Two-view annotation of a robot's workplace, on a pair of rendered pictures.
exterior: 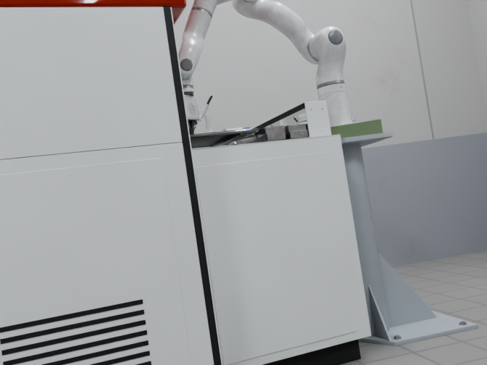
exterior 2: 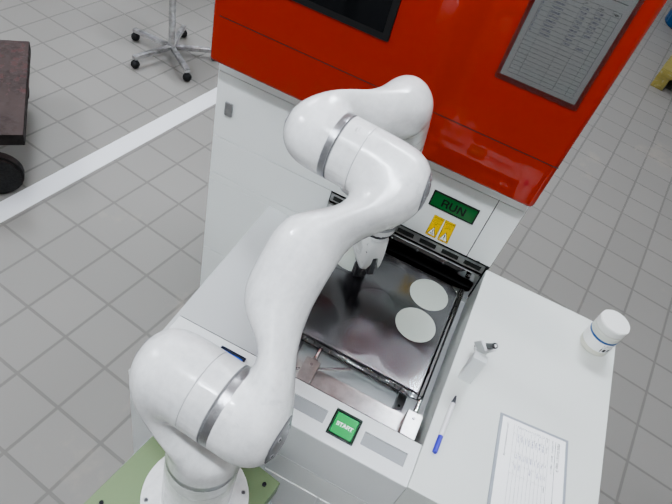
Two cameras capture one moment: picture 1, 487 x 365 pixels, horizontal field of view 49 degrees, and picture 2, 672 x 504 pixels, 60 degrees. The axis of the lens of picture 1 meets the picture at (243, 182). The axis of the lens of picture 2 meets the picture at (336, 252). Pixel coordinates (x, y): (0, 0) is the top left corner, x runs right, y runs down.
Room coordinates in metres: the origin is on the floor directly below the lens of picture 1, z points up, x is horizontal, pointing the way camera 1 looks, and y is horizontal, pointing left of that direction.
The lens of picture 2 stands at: (2.56, -0.70, 1.98)
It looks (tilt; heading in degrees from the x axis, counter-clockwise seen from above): 46 degrees down; 122
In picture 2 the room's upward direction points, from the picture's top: 19 degrees clockwise
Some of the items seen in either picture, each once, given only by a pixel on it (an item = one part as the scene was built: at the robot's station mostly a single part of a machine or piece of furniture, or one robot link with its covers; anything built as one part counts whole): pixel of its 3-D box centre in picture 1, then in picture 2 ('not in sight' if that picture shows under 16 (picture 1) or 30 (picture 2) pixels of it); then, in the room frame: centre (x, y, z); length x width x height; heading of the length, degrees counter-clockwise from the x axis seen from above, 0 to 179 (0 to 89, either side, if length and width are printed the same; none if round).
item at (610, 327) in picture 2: not in sight; (604, 333); (2.61, 0.46, 1.01); 0.07 x 0.07 x 0.10
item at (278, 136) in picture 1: (259, 143); (334, 399); (2.30, -0.09, 0.87); 0.36 x 0.08 x 0.03; 21
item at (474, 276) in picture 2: not in sight; (397, 249); (2.10, 0.34, 0.89); 0.44 x 0.02 x 0.10; 21
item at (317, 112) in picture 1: (287, 132); (280, 412); (2.25, -0.21, 0.89); 0.55 x 0.09 x 0.14; 21
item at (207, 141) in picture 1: (200, 141); (375, 304); (2.19, 0.15, 0.90); 0.34 x 0.34 x 0.01; 21
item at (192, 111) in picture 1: (185, 107); (371, 239); (2.09, 0.18, 1.03); 0.10 x 0.07 x 0.11; 149
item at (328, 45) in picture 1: (329, 57); (193, 406); (2.25, -0.44, 1.18); 0.19 x 0.12 x 0.24; 17
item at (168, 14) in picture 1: (151, 105); (352, 183); (1.93, 0.29, 1.02); 0.81 x 0.03 x 0.40; 21
